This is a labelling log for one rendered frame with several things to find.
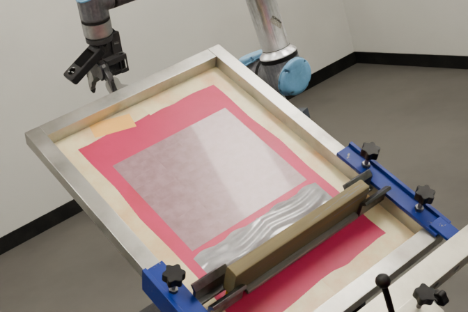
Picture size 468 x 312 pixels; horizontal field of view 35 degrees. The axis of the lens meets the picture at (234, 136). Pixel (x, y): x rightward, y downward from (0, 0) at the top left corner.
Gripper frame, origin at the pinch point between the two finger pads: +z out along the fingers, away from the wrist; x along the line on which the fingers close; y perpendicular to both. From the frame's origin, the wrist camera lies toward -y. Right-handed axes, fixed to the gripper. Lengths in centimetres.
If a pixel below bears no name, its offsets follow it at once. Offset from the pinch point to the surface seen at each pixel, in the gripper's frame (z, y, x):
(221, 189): 1, -1, -51
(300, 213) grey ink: 5, 8, -67
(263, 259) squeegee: -2, -12, -78
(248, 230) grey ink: 4, -4, -64
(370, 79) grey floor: 218, 347, 203
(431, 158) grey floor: 174, 239, 60
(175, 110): -5.6, 6.2, -25.3
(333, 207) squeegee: -3, 8, -77
